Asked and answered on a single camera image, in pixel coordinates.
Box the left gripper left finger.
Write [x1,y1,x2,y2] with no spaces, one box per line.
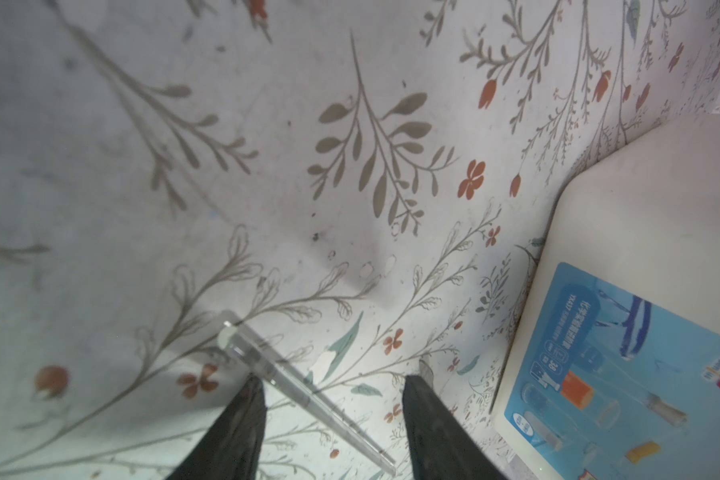
[167,375,267,480]

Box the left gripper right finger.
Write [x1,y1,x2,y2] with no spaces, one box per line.
[402,375,505,480]

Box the white plastic bin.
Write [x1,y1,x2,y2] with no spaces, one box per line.
[492,114,720,479]

